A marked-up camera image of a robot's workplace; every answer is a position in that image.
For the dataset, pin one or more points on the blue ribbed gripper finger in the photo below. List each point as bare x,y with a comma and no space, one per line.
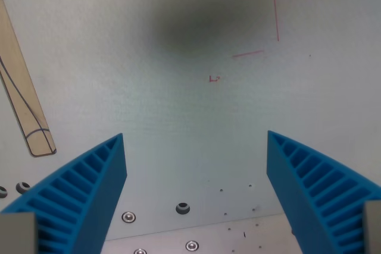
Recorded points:
89,194
309,194

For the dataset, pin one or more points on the wooden board with pen lines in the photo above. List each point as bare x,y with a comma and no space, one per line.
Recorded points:
21,87

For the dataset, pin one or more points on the grey metal base plate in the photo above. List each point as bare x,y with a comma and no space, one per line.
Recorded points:
202,240

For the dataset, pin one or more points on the silver round-head screw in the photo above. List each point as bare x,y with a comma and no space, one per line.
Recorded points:
192,246
128,217
140,251

